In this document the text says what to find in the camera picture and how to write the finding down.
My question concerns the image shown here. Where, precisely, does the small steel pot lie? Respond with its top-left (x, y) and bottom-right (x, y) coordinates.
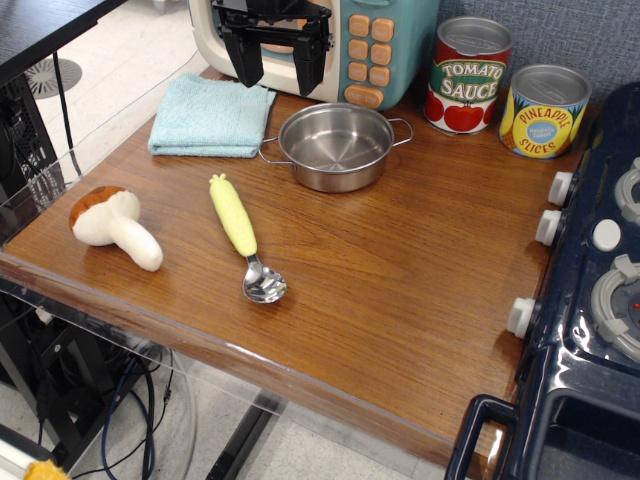
top-left (258, 103), bottom-right (415, 193)

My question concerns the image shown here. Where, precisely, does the black table leg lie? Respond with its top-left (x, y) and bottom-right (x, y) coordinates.
top-left (205, 393), bottom-right (282, 480)

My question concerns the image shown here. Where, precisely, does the plush mushroom toy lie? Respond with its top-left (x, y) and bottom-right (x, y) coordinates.
top-left (69, 185), bottom-right (163, 272)

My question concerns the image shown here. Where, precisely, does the light blue folded towel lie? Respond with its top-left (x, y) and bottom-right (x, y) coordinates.
top-left (148, 73), bottom-right (276, 158)

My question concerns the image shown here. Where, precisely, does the black cable under table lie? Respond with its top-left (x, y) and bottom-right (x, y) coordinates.
top-left (69, 349), bottom-right (176, 480)

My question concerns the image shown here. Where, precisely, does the clear acrylic table guard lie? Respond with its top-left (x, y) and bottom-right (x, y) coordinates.
top-left (1, 28), bottom-right (207, 308)

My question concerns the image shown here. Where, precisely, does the pineapple slices can yellow label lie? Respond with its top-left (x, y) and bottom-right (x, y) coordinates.
top-left (499, 64), bottom-right (592, 160)

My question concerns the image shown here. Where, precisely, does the white stove knob top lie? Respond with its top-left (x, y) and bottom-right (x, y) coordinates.
top-left (547, 171), bottom-right (573, 207)

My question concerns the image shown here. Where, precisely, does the tomato sauce can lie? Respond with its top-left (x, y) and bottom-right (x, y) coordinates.
top-left (424, 16), bottom-right (514, 134)

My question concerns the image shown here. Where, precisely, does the dark blue toy stove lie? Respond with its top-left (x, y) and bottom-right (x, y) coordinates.
top-left (446, 83), bottom-right (639, 479)

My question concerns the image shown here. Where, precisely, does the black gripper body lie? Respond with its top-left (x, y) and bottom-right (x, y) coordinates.
top-left (211, 1), bottom-right (332, 50)

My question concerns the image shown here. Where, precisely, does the white stove knob bottom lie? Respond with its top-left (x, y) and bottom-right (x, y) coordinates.
top-left (507, 297), bottom-right (536, 339)

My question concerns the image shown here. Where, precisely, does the white stove knob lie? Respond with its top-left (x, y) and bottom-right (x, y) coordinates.
top-left (507, 297), bottom-right (536, 339)
top-left (535, 210), bottom-right (562, 247)
top-left (547, 171), bottom-right (573, 207)

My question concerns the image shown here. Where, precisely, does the black desk at left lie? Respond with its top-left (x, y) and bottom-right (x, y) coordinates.
top-left (1, 0), bottom-right (122, 200)

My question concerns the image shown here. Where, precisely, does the toy microwave teal and cream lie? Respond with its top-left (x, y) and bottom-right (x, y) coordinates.
top-left (188, 1), bottom-right (440, 110)

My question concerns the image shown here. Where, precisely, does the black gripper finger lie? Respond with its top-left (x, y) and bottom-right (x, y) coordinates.
top-left (293, 20), bottom-right (332, 97)
top-left (221, 26), bottom-right (264, 87)

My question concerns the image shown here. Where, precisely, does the white stove knob middle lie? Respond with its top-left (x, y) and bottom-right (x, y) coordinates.
top-left (535, 210), bottom-right (562, 247)

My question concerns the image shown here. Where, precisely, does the blue cable under table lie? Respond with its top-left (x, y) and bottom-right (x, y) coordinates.
top-left (100, 355), bottom-right (157, 480)

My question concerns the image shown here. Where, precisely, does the yellow handled metal spoon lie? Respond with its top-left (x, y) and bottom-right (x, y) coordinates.
top-left (209, 174), bottom-right (287, 304)

